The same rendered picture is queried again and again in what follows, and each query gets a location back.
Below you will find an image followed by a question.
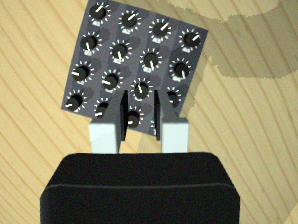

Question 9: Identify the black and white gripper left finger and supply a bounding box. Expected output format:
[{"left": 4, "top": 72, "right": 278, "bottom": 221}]
[{"left": 89, "top": 90, "right": 129, "bottom": 153}]

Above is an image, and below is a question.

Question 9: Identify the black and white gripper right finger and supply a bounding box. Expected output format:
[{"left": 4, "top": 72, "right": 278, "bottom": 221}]
[{"left": 154, "top": 90, "right": 190, "bottom": 153}]

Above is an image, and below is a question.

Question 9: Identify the dark grey knob box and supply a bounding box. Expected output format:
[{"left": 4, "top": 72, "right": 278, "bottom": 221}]
[{"left": 61, "top": 0, "right": 208, "bottom": 137}]

